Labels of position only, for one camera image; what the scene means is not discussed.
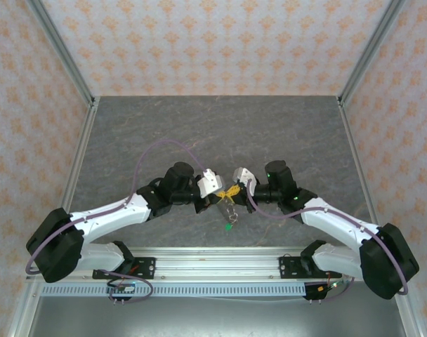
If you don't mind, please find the aluminium table side rail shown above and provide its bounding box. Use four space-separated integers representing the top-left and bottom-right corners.
6 97 101 337
337 97 425 337

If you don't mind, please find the black mounting plate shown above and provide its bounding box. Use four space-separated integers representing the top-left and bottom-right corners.
129 257 157 280
278 256 306 280

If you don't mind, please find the aluminium frame post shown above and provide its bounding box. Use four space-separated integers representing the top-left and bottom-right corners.
338 0 407 106
25 0 97 106

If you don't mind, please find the slotted grey cable duct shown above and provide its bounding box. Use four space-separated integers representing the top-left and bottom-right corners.
40 282 308 298

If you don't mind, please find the clear plastic bag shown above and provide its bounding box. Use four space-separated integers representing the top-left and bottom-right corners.
216 199 241 232

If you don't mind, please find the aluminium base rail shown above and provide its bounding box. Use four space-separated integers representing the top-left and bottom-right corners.
81 246 365 282

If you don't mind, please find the small controller board with wires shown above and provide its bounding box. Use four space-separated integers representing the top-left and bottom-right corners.
106 279 137 294
317 275 351 294

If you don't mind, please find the grey metal panel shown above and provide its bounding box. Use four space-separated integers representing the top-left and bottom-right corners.
27 296 409 337

